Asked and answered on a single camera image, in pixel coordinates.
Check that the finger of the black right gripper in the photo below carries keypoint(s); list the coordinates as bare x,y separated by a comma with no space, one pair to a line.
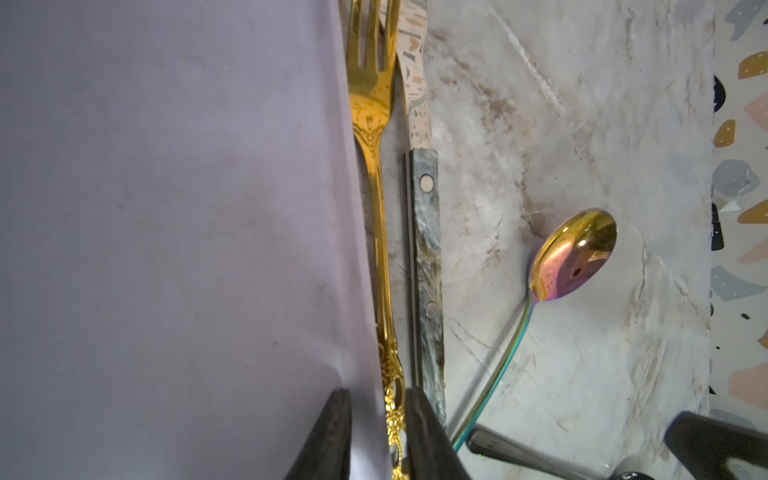
704,446

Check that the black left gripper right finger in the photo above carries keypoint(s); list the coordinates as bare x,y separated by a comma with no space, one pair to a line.
430,452

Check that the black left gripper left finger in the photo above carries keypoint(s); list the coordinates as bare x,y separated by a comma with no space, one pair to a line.
326,452

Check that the grey marbled handle fork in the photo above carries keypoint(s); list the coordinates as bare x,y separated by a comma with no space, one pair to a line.
422,210

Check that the long black spoon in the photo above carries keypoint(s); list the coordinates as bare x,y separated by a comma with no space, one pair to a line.
482,441

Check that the gold ornate fork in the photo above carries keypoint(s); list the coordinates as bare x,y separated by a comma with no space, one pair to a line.
370,63

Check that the lilac plastic tray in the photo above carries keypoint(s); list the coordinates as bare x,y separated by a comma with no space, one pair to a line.
184,271

